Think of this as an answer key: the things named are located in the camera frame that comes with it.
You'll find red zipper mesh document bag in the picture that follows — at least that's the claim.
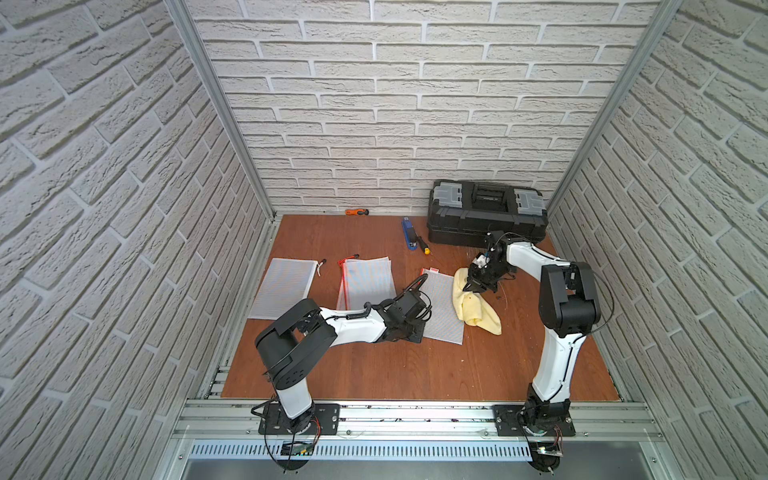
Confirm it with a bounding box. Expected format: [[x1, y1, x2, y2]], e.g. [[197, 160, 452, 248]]
[[420, 269, 465, 345]]

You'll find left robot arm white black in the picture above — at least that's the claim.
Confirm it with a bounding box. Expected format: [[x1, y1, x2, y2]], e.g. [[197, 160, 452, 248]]
[[254, 292, 431, 433]]

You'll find yellow cleaning cloth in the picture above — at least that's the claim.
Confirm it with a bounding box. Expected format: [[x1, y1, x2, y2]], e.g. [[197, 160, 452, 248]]
[[452, 268, 502, 336]]

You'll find orange black utility knife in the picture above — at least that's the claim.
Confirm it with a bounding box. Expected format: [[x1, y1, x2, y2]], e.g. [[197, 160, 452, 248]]
[[345, 208, 370, 216]]

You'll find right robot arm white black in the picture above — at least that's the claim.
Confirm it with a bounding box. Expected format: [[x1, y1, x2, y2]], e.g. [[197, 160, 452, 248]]
[[463, 235, 601, 436]]

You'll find black plastic toolbox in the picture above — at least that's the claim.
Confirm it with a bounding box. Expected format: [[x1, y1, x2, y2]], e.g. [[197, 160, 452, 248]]
[[426, 179, 548, 248]]

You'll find aluminium front rail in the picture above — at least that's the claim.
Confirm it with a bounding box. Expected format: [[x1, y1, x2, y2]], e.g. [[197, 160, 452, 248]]
[[171, 399, 665, 442]]

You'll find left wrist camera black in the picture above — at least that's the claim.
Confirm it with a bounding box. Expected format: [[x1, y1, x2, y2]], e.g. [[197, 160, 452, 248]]
[[394, 290, 432, 322]]

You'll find black yellow screwdriver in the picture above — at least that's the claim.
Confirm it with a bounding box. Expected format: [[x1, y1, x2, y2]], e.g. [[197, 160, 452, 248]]
[[416, 236, 431, 255]]

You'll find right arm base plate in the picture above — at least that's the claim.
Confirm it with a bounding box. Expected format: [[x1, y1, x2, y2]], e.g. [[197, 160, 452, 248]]
[[492, 401, 576, 437]]

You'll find white mesh document bag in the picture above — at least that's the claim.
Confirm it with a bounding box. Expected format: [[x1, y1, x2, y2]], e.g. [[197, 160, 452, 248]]
[[247, 258, 318, 320], [336, 257, 396, 310]]

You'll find blue tool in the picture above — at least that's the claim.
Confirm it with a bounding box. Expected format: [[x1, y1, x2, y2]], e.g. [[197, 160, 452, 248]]
[[402, 217, 419, 250]]

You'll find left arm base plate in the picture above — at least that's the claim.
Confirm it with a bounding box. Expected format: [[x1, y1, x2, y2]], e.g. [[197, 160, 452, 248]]
[[258, 401, 341, 436]]

